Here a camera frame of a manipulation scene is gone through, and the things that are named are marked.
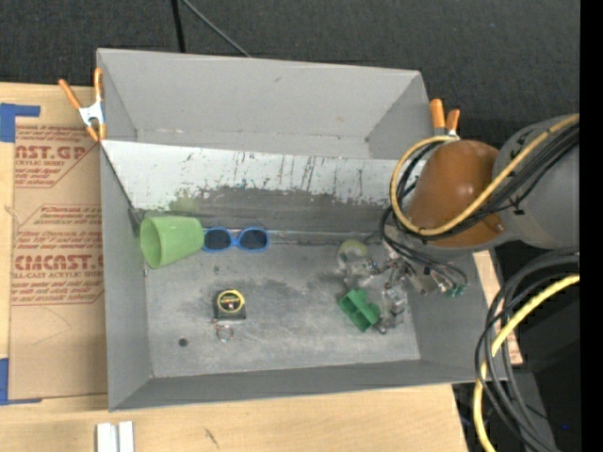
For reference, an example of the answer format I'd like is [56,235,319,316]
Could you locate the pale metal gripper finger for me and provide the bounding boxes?
[376,286,408,335]
[369,257,405,278]

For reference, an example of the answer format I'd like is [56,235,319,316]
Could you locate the clear glass thing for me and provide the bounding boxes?
[335,238,379,292]

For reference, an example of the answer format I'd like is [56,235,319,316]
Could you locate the green toy block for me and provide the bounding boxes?
[337,288,382,333]

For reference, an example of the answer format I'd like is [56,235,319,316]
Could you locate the grey metal bin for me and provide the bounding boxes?
[96,48,508,412]

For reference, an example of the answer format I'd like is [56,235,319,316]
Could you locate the blue sunglasses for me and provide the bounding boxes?
[202,226,271,253]

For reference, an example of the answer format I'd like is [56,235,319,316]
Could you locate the black and yellow tape measure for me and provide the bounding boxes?
[212,288,248,344]

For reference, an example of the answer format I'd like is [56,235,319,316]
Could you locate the green plastic cup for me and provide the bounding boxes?
[139,215,205,270]

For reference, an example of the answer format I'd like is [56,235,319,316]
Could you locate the brown cardboard board, red print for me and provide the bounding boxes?
[0,81,109,407]

